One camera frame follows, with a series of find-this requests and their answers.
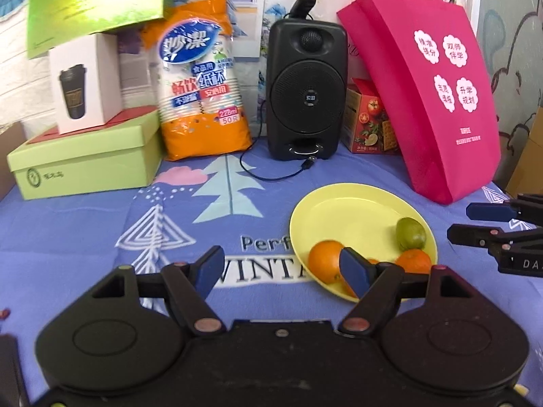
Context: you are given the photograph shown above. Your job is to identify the light green box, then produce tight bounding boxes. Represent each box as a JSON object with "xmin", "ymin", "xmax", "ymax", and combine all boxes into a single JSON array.
[{"xmin": 7, "ymin": 109, "xmax": 165, "ymax": 201}]

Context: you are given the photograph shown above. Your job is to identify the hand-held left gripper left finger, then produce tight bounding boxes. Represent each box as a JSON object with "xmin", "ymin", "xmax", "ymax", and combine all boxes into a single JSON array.
[{"xmin": 90, "ymin": 245, "xmax": 227, "ymax": 339}]

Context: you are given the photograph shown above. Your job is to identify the orange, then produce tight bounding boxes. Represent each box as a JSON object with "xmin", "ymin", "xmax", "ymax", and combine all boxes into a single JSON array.
[
  {"xmin": 339, "ymin": 257, "xmax": 381, "ymax": 300},
  {"xmin": 395, "ymin": 248, "xmax": 432, "ymax": 274},
  {"xmin": 308, "ymin": 240, "xmax": 346, "ymax": 285}
]

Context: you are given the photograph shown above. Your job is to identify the black speaker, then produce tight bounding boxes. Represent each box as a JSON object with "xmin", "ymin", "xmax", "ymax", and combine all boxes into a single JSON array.
[{"xmin": 265, "ymin": 18, "xmax": 349, "ymax": 162}]

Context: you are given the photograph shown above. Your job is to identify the green lime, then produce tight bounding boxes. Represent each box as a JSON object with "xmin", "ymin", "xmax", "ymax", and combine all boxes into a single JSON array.
[{"xmin": 396, "ymin": 217, "xmax": 426, "ymax": 251}]

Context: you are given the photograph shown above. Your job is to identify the brown cardboard box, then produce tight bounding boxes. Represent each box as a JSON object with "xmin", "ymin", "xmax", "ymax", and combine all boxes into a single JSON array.
[{"xmin": 506, "ymin": 106, "xmax": 543, "ymax": 198}]

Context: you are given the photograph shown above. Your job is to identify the blue printed blanket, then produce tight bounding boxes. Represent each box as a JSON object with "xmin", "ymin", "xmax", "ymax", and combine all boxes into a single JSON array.
[{"xmin": 0, "ymin": 136, "xmax": 543, "ymax": 407}]

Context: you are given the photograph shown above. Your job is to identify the red cracker box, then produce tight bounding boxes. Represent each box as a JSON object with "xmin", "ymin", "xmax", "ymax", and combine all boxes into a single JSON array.
[{"xmin": 342, "ymin": 77, "xmax": 401, "ymax": 154}]

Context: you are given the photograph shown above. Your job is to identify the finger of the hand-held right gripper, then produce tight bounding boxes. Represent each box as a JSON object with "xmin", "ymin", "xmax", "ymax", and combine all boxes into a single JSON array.
[
  {"xmin": 447, "ymin": 223, "xmax": 543, "ymax": 260},
  {"xmin": 466, "ymin": 194, "xmax": 543, "ymax": 223}
]

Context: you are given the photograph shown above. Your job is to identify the brown cardboard sheet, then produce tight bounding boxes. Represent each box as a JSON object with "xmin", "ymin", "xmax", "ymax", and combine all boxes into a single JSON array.
[{"xmin": 0, "ymin": 121, "xmax": 28, "ymax": 201}]

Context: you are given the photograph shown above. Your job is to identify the pink tote bag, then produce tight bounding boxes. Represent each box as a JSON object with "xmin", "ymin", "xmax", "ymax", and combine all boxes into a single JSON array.
[{"xmin": 337, "ymin": 0, "xmax": 502, "ymax": 205}]

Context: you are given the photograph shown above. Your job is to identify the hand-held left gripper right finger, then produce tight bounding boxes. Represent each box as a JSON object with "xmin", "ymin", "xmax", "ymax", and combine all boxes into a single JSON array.
[{"xmin": 336, "ymin": 247, "xmax": 478, "ymax": 336}]

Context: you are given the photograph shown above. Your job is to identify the shiny green gift bag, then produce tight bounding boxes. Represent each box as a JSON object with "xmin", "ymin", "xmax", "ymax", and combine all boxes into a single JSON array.
[{"xmin": 26, "ymin": 0, "xmax": 178, "ymax": 60}]

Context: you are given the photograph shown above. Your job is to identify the black cable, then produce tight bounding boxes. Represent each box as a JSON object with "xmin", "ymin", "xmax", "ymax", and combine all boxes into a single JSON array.
[{"xmin": 240, "ymin": 99, "xmax": 317, "ymax": 183}]

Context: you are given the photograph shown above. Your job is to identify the black microphone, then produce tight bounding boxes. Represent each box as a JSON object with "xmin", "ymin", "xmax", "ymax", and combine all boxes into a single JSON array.
[{"xmin": 289, "ymin": 0, "xmax": 317, "ymax": 21}]

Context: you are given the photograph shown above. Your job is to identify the yellow plate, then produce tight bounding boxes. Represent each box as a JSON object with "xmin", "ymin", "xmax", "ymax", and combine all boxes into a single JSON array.
[{"xmin": 289, "ymin": 182, "xmax": 438, "ymax": 303}]

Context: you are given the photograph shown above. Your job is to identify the white cup box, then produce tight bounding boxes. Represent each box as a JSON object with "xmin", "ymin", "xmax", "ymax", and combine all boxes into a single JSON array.
[{"xmin": 48, "ymin": 33, "xmax": 125, "ymax": 136}]

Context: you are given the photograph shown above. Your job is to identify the orange paper cup pack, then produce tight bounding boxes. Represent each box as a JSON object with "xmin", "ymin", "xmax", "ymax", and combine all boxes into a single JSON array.
[{"xmin": 142, "ymin": 0, "xmax": 254, "ymax": 162}]

